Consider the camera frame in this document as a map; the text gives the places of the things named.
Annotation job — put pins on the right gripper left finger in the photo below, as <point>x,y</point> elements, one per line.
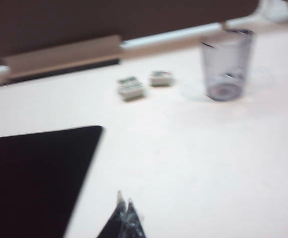
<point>115,224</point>

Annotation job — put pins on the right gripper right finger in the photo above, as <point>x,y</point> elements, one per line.
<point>134,223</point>

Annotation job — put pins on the white mahjong tile green back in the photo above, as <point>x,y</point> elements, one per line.
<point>160,78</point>
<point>133,93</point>
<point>127,81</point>

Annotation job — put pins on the black fabric mat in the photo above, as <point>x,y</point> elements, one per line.
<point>29,178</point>

